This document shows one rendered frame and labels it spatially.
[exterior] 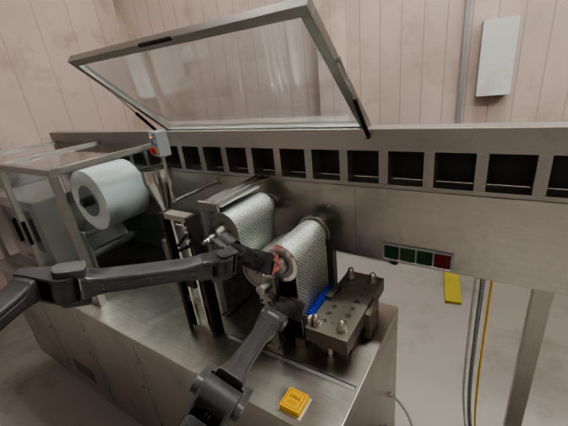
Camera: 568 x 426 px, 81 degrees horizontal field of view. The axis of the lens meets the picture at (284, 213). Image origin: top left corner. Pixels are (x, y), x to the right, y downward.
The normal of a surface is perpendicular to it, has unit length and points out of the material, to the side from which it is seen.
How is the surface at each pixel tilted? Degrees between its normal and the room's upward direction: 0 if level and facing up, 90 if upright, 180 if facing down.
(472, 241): 90
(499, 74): 90
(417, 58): 90
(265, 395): 0
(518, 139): 90
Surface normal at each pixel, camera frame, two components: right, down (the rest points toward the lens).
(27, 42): 0.92, 0.05
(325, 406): -0.11, -0.92
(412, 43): -0.38, 0.40
